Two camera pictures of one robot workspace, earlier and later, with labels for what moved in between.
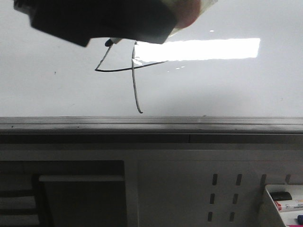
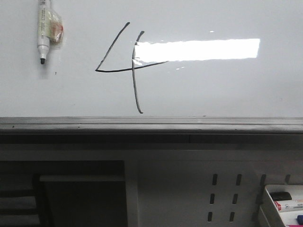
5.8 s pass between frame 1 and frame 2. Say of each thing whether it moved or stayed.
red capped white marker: stayed
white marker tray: stayed
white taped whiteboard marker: moved
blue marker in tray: stayed
